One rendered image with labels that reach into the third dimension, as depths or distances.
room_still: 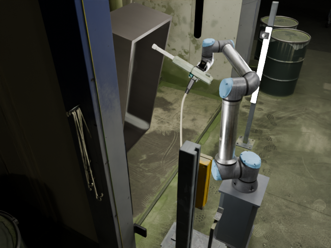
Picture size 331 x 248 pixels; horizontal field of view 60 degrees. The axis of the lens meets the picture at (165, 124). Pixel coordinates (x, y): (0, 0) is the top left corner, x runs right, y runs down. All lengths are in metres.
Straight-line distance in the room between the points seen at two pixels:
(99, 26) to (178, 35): 3.14
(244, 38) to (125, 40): 2.29
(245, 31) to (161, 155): 1.87
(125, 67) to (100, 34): 0.82
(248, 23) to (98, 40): 2.88
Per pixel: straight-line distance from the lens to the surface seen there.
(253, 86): 1.79
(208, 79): 1.99
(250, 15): 3.84
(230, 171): 2.02
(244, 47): 3.97
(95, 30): 1.17
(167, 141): 3.48
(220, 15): 3.95
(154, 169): 3.14
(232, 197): 2.19
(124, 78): 2.03
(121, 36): 1.92
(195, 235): 1.76
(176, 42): 4.32
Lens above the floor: 2.28
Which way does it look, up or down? 37 degrees down
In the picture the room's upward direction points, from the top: straight up
